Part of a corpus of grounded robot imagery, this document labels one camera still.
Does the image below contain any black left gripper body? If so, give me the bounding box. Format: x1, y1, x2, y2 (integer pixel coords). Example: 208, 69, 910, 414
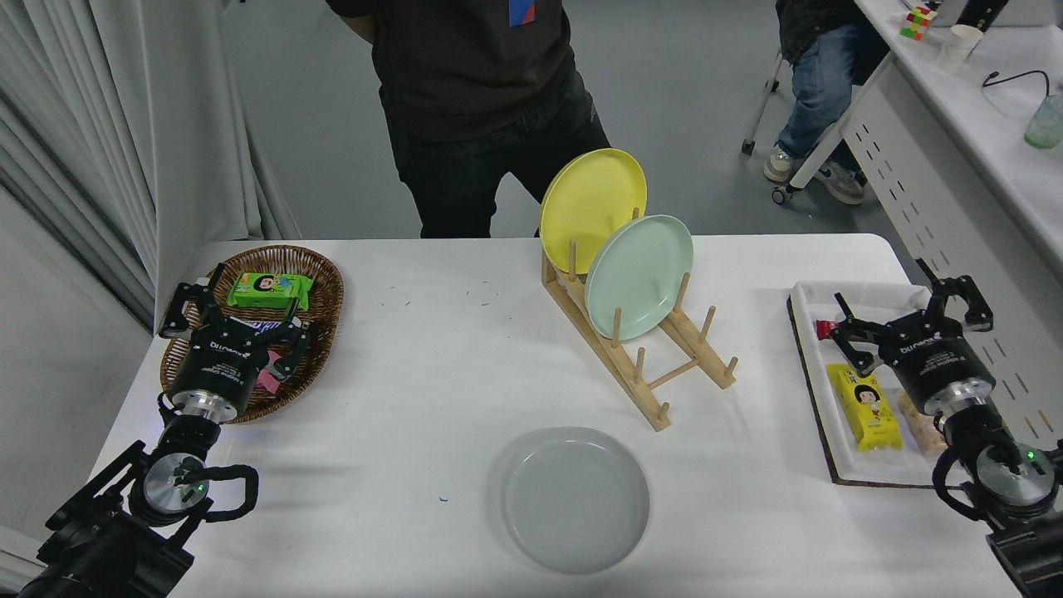
169, 320, 288, 401

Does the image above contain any standing person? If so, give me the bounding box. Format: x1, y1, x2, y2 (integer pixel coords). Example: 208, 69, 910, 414
326, 0, 611, 240

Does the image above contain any white paper cup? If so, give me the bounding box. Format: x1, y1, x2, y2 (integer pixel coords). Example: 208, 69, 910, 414
936, 24, 985, 69

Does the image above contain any pink snack packet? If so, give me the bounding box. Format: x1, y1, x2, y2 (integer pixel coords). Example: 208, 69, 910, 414
256, 349, 293, 393

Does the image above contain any white perforated desk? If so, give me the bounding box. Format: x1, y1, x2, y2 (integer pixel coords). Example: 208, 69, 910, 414
843, 0, 1063, 466

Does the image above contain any black desk cable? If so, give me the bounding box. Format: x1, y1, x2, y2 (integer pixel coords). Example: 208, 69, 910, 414
982, 70, 1052, 96

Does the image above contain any seated person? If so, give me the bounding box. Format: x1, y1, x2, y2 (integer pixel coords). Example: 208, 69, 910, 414
762, 0, 891, 206

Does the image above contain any yellow snack pack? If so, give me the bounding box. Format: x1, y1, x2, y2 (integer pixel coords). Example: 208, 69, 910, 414
825, 363, 904, 453

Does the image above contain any clear bag of crackers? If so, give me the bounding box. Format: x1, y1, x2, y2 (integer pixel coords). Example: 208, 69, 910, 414
899, 390, 948, 456

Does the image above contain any wooden plate rack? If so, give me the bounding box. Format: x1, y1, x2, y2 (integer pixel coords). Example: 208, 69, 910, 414
541, 208, 740, 433

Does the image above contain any grey plate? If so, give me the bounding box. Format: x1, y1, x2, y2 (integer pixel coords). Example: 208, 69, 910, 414
501, 426, 651, 576

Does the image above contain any colourful puzzle cube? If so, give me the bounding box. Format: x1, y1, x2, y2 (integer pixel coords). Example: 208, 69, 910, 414
899, 4, 939, 41

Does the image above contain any yellow plate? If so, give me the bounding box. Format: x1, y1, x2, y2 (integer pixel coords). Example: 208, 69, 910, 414
540, 148, 649, 275

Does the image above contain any white rectangular tray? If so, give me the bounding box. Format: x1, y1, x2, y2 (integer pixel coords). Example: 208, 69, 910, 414
787, 281, 1010, 487

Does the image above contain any black object on desk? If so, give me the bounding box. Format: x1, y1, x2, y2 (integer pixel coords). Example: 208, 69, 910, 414
955, 0, 1010, 34

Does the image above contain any white wheeled chair frame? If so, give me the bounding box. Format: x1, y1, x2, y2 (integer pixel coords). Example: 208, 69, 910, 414
741, 48, 894, 207

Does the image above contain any green snack pack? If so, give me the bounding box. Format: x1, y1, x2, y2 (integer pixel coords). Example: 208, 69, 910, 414
227, 271, 315, 312

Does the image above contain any pale green glass cup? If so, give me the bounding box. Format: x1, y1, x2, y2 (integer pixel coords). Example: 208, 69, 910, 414
1024, 93, 1063, 150

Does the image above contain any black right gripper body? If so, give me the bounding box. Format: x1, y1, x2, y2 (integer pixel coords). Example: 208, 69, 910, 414
882, 328, 996, 404

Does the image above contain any grey curtain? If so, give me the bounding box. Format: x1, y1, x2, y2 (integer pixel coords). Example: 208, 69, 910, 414
0, 0, 301, 333

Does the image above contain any brown wicker basket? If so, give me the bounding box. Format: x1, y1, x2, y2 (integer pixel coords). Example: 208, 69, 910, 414
159, 244, 345, 424

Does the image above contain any mint green plate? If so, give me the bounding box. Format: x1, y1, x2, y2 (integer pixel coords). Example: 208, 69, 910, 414
584, 214, 695, 342

